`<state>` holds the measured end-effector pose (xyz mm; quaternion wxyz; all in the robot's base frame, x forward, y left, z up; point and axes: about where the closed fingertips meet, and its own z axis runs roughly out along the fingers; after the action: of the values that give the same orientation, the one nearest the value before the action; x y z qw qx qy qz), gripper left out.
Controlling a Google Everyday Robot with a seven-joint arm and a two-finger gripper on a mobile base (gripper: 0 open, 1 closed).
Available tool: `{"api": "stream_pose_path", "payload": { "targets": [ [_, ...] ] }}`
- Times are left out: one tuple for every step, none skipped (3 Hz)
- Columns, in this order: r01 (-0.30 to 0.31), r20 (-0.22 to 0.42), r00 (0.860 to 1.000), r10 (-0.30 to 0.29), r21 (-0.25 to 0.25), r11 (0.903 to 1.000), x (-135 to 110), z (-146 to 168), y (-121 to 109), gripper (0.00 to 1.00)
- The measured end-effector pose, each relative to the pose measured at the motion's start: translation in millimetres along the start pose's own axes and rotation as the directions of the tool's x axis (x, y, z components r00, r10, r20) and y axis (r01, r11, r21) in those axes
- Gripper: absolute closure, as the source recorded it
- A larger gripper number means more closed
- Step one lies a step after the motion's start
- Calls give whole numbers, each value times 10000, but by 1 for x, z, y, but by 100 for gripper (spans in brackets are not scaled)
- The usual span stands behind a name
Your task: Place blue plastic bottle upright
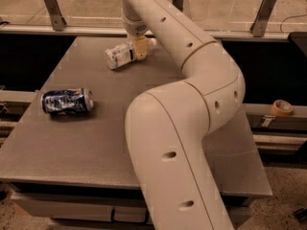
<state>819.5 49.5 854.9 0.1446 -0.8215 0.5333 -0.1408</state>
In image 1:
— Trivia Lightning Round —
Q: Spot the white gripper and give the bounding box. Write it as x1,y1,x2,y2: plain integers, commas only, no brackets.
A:
122,12,150,60

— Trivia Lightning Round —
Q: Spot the clear plastic water bottle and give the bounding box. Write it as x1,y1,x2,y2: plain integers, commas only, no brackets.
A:
105,38,156,70

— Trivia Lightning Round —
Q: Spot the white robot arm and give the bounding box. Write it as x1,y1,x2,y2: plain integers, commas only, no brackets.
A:
125,0,245,230

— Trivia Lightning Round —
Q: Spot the crushed blue soda can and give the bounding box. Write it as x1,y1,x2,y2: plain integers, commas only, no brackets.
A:
40,88,94,115

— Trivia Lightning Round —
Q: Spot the orange tape roll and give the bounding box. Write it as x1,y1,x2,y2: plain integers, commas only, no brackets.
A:
272,100,293,116

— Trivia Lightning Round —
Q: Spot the horizontal metal rail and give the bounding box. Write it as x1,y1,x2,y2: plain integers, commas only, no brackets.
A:
0,24,289,41

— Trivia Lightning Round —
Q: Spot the left metal rail bracket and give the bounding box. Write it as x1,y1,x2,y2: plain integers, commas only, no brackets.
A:
43,0,66,31

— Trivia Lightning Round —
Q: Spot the grey drawer with black handle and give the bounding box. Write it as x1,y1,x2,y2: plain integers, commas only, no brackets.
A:
10,190,252,230

